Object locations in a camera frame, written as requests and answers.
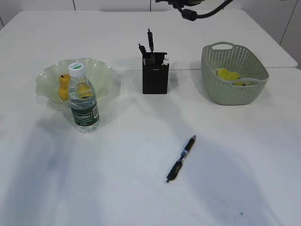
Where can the yellow utility knife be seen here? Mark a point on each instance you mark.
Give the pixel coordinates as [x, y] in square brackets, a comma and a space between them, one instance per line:
[165, 62]

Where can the black pen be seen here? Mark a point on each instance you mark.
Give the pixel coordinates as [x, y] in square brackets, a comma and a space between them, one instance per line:
[178, 164]
[142, 50]
[151, 45]

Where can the yellow pear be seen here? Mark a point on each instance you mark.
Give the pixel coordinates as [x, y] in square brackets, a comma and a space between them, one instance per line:
[63, 90]

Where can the green plastic woven basket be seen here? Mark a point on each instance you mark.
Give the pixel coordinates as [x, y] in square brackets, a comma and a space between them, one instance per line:
[234, 58]

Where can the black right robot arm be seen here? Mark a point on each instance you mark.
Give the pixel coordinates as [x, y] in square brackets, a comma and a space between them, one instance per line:
[192, 15]

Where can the green ruffled glass plate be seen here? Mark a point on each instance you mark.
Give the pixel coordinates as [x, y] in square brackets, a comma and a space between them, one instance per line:
[98, 73]

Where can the black square pen holder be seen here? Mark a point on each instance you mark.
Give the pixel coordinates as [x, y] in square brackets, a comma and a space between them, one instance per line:
[155, 77]

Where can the clear plastic water bottle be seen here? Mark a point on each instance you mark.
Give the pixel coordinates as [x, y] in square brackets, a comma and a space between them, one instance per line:
[82, 100]

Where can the yellow waste paper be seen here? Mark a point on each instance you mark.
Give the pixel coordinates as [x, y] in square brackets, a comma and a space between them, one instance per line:
[226, 75]

